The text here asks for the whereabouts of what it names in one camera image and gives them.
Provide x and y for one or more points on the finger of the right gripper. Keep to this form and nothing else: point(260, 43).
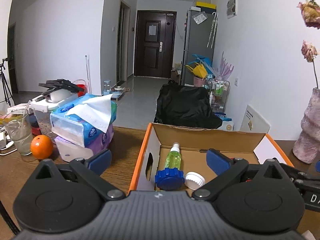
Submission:
point(317, 166)

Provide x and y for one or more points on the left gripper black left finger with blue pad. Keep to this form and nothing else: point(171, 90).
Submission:
point(88, 172)

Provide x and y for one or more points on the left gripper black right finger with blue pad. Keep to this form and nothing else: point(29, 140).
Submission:
point(238, 180)

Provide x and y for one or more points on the white jar lid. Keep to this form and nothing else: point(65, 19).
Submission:
point(194, 180)

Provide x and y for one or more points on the green spray bottle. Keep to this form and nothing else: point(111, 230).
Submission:
point(173, 159)

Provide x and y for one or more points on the pink ceramic vase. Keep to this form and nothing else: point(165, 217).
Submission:
point(306, 148)

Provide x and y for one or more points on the purple tissue pack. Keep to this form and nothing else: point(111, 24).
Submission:
point(69, 151)

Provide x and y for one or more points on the orange cardboard box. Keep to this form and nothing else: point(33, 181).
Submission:
point(194, 143)

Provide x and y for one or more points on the blue tissue pack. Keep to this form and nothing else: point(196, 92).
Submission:
point(84, 119)

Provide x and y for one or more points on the white framed board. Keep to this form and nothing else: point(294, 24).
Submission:
point(254, 122)

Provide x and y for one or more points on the orange fruit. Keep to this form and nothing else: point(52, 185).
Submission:
point(41, 147)

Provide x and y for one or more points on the blue jar lid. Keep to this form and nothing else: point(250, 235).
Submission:
point(169, 179)

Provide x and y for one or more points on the clear food container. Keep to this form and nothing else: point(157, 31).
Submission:
point(42, 108)

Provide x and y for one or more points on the black bag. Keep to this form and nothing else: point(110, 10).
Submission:
point(185, 106)

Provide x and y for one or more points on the clear plastic cup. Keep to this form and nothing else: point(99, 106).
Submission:
point(19, 129)

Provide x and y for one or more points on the purple coral decoration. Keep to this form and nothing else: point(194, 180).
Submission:
point(225, 69)

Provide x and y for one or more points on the yellow bag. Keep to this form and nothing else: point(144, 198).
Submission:
point(198, 71)

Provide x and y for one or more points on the grey refrigerator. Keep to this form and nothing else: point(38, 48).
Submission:
point(199, 38)

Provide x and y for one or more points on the dark entrance door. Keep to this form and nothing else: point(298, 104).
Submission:
point(154, 43)

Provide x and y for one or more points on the dried roses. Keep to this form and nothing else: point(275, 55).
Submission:
point(309, 10)

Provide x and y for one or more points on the wire rack with bottles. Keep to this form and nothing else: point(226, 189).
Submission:
point(218, 95)

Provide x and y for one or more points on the white charger with cables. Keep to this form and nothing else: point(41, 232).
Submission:
point(7, 146)

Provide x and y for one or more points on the camera tripod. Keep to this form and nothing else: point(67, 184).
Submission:
point(6, 90)

